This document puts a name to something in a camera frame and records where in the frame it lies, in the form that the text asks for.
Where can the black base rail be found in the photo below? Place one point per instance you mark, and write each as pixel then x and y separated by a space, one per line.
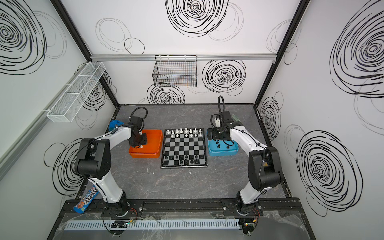
pixel 224 206

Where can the blue tray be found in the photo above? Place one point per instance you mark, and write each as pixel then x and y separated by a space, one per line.
pixel 218 147

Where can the chess board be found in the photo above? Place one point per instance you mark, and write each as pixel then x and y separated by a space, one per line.
pixel 184 148

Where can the white cable duct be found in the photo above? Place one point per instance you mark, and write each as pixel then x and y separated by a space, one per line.
pixel 116 225

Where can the orange tray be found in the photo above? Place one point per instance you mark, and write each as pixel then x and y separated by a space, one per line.
pixel 152 149

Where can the blue lidded cup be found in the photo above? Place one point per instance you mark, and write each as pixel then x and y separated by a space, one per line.
pixel 113 124

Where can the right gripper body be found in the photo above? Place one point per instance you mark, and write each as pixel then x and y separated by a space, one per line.
pixel 217 133

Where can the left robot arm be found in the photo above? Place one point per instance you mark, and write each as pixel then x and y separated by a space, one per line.
pixel 94 161

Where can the white wire shelf basket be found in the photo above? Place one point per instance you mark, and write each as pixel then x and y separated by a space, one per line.
pixel 76 92

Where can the candy packet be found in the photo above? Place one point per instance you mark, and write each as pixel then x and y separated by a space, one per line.
pixel 83 204

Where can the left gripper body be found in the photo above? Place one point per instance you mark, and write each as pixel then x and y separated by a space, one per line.
pixel 140 140

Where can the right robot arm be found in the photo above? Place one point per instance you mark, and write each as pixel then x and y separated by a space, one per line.
pixel 264 164

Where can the black wire basket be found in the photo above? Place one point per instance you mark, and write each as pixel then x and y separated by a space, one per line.
pixel 175 70

